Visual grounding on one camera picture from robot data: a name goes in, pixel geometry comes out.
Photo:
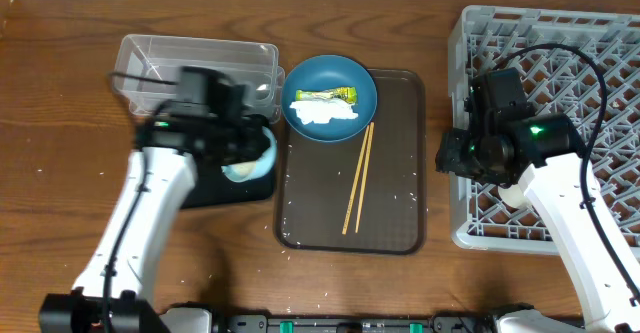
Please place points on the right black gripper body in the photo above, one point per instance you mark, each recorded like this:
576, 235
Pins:
468, 156

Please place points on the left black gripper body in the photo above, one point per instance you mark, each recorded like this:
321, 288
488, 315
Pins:
239, 142

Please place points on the light blue rice bowl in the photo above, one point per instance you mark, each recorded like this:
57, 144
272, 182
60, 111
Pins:
243, 172

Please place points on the white paper cup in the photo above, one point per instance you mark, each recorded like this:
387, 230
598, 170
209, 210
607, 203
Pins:
513, 197

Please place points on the white napkin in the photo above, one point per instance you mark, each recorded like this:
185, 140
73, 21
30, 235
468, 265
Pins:
322, 111

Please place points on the dark blue plate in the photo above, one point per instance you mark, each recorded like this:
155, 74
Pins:
326, 72

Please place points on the green snack wrapper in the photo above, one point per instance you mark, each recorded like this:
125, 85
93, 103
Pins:
347, 94

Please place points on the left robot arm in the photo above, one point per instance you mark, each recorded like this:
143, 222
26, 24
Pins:
205, 124

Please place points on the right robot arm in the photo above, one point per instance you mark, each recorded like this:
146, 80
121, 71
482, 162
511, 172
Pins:
552, 168

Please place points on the grey dishwasher rack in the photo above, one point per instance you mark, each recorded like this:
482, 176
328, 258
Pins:
554, 81

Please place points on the black rectangular bin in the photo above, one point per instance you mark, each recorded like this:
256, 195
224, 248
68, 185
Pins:
214, 187

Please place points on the clear plastic bin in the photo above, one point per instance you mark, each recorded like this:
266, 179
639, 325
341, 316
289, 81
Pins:
152, 62

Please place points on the brown serving tray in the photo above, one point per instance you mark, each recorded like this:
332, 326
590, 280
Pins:
316, 180

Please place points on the right wooden chopstick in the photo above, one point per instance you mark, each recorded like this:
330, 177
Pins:
364, 165

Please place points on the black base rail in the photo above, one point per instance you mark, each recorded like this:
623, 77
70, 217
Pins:
290, 324

